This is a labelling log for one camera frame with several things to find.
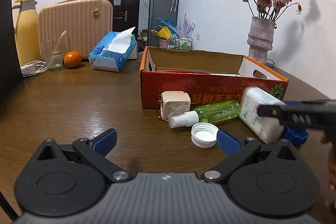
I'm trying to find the white wipes bottle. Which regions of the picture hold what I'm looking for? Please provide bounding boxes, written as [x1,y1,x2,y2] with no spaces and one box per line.
[239,86,287,145]

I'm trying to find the blue ribbed cap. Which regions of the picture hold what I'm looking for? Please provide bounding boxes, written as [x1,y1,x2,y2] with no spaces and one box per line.
[283,126,309,147]

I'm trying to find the white ribbed cap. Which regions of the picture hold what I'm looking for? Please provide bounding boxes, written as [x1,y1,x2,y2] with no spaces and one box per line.
[191,122,219,149]

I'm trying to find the green spray bottle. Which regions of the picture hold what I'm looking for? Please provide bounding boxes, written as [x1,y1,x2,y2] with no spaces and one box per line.
[168,101,241,128]

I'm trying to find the beige square plug adapter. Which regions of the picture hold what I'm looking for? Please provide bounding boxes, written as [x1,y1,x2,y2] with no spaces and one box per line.
[157,91,191,122]

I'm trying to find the person's right hand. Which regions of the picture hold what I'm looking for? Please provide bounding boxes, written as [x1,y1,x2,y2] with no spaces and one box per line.
[327,147,336,191]

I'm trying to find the black eyeglasses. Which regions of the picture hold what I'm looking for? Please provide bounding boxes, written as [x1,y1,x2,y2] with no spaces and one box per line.
[266,59,275,69]

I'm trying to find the pink textured vase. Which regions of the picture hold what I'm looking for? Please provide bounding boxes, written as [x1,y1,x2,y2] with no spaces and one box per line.
[247,16,274,65]

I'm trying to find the red cardboard box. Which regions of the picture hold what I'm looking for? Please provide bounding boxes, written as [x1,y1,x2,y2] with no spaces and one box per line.
[140,47,289,109]

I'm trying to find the orange fruit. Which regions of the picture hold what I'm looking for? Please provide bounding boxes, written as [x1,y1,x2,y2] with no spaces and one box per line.
[63,51,81,69]

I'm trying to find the blue tissue pack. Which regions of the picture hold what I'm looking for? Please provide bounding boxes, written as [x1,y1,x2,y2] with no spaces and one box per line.
[88,27,138,72]

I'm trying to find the black paper bag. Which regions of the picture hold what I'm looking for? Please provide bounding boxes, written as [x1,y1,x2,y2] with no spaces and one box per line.
[0,0,23,103]

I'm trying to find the clear drinking glass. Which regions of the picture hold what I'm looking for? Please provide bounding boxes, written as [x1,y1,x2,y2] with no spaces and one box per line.
[41,31,67,70]

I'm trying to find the pink ribbed suitcase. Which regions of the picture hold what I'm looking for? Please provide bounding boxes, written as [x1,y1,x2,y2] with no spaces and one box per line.
[38,0,113,59]

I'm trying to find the yellow watering can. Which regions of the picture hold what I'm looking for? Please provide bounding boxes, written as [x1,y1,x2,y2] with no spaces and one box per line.
[150,26,171,40]

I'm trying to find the yellow thermos jug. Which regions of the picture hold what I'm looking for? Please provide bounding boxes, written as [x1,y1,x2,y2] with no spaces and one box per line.
[12,0,42,67]

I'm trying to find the grey refrigerator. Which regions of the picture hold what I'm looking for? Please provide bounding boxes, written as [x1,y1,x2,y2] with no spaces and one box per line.
[147,0,178,47]

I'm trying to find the dark entrance door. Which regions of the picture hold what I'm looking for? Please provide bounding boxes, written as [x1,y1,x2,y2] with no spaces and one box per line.
[108,0,140,37]

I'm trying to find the white charger cable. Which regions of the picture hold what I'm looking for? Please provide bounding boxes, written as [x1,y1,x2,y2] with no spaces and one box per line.
[20,60,49,77]

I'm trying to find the wire storage rack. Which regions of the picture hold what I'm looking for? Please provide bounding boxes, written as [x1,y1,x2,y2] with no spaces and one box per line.
[167,35,193,50]

